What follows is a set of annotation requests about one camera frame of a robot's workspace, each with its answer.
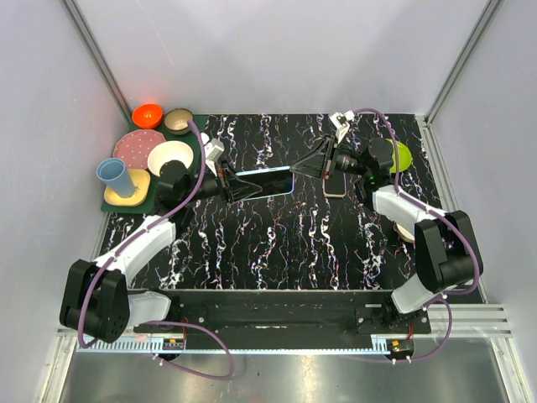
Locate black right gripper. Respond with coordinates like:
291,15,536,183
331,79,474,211
289,134,369,181

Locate phone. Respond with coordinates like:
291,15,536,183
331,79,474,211
237,166,295,200
322,172,347,198

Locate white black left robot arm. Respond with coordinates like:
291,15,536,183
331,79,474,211
60,160,263,348

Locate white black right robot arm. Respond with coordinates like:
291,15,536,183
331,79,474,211
290,137,483,333

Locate phone in beige case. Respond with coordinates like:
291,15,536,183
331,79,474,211
322,172,347,198

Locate white bowl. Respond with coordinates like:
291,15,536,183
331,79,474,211
147,141,194,177

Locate brown patterned bowl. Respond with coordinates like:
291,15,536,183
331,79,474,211
164,108,194,135

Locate lime green plate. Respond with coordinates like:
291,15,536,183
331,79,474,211
390,140,413,174

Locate yellow square plate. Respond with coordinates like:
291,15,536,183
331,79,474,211
104,169,151,207

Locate pink dotted plate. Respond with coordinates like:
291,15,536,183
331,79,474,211
112,129,166,170

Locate cream floral bowl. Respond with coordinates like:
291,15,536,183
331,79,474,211
394,223,415,243

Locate orange bowl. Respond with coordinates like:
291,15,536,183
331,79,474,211
131,103,164,129

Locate light blue cup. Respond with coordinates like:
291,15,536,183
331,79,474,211
96,158,135,198

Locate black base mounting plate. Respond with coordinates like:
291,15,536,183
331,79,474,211
133,293,433,352

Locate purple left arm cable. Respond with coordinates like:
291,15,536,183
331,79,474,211
75,119,236,381

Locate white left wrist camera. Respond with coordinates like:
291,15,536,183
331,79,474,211
201,133,225,171

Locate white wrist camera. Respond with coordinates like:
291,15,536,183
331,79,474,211
329,110,355,143
201,133,225,171

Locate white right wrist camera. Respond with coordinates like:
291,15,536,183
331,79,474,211
329,110,355,143

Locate aluminium corner post right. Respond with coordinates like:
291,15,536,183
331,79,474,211
424,0,503,127

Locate aluminium corner post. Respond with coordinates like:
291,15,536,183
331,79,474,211
424,0,503,127
60,0,132,124

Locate aluminium front rail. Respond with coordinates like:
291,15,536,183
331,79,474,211
76,303,511,356

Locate aluminium corner post left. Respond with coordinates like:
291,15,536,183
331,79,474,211
60,0,132,124

